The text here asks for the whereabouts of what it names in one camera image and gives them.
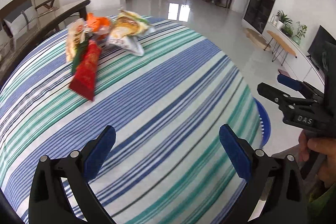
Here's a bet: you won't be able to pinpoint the white tv cabinet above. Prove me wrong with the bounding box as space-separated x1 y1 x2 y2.
262 22 325 92

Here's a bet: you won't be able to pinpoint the dark wooden sofa bench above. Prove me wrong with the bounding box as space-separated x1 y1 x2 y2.
1 0 91 85

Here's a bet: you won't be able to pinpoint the round beige floor cushion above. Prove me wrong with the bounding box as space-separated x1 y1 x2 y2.
243 28 271 51

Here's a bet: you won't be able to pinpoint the striped blue green tablecloth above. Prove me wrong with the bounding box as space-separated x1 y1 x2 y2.
1 18 261 223

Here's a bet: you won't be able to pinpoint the low black planter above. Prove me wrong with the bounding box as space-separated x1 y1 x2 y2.
281 24 293 38

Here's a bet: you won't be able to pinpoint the green yellow snack packet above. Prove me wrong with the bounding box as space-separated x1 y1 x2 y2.
66 18 85 75

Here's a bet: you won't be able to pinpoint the potted plant green pot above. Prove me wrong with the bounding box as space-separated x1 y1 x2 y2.
291 21 307 46

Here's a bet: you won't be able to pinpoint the red snack packet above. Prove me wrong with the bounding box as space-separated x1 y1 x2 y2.
69 39 102 101

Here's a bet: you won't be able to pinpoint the yellow silver snack bag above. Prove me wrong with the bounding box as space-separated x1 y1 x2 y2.
105 9 155 56

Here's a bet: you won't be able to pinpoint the right hand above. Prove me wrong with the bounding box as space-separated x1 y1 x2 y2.
298 130 336 189

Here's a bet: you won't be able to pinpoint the orange white snack wrappers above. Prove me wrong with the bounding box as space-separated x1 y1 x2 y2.
87 12 113 41

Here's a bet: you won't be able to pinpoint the potted plant white pot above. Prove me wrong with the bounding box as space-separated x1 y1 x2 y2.
276 10 293 30

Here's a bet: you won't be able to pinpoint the black flat television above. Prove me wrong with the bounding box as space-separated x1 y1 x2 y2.
308 25 335 71

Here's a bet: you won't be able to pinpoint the blue plastic waste basket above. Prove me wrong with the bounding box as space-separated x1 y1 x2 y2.
254 98 271 148

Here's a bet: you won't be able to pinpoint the wooden oval side table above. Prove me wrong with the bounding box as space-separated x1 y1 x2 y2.
266 30 297 66

